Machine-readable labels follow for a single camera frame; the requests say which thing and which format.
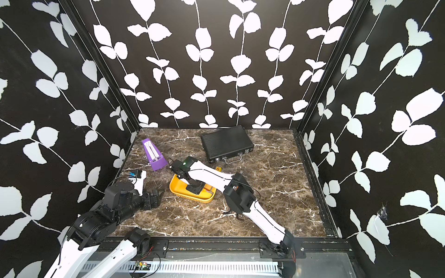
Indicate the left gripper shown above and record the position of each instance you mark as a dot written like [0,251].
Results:
[150,203]

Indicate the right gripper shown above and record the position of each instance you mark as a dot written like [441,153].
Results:
[196,191]

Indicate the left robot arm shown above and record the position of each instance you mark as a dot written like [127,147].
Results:
[121,201]

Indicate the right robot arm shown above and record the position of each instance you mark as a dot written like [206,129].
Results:
[239,196]

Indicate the yellow plastic storage tray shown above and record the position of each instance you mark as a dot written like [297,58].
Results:
[203,193]

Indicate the purple metronome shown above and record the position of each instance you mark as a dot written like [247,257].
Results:
[155,158]

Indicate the black metal case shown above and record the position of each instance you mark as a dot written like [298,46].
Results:
[227,143]

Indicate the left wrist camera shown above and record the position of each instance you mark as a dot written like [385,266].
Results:
[137,178]

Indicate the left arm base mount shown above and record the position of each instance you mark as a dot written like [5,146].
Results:
[153,248]

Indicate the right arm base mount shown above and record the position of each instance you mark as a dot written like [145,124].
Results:
[276,251]

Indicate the white slotted cable duct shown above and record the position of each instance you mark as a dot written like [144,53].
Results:
[199,267]

